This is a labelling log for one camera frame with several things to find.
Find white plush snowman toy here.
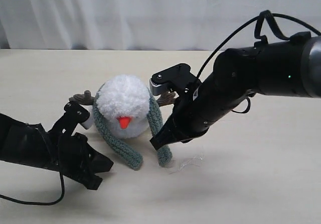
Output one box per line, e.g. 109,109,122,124
69,74,175,140

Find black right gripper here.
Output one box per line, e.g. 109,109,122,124
150,78,241,151

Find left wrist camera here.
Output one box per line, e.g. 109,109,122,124
48,101,94,135

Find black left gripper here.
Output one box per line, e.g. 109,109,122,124
42,133,114,190

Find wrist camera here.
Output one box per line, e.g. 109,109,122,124
149,63,201,96
48,101,94,135

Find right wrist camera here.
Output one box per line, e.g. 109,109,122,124
149,63,201,96

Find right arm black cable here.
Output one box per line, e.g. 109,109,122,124
195,10,321,114

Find green knitted scarf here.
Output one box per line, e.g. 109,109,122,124
91,84,173,171

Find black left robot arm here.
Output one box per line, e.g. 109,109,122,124
1,114,113,190

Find white curtain backdrop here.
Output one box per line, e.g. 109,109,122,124
1,0,320,50

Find clear tape patch near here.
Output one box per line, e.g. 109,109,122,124
166,145,205,174

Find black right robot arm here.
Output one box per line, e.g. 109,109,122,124
149,32,320,149

